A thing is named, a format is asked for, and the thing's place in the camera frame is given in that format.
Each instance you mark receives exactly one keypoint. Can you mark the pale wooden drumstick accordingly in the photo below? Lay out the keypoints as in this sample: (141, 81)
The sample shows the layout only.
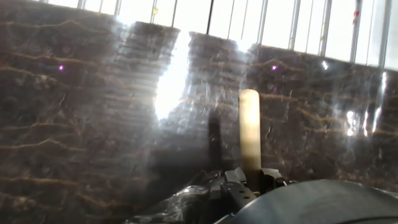
(249, 133)

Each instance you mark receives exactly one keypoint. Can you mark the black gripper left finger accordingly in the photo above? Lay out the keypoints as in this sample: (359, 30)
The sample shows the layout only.
(233, 189)

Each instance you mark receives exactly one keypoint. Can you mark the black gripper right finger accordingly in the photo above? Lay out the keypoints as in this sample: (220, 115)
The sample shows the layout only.
(273, 180)

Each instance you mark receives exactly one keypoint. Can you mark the dark marble pattern mat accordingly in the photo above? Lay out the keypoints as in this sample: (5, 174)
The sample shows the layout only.
(93, 124)

